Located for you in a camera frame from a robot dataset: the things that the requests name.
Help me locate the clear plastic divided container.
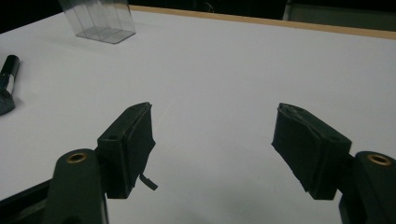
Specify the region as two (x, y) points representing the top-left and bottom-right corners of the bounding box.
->
(58, 0), (136, 45)

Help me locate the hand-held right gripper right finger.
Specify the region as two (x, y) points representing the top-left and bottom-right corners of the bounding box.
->
(271, 102), (353, 201)

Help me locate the black makeup brush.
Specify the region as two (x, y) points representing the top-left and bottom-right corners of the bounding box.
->
(0, 54), (21, 116)

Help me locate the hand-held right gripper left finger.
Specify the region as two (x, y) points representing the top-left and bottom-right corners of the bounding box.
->
(97, 102), (159, 200)

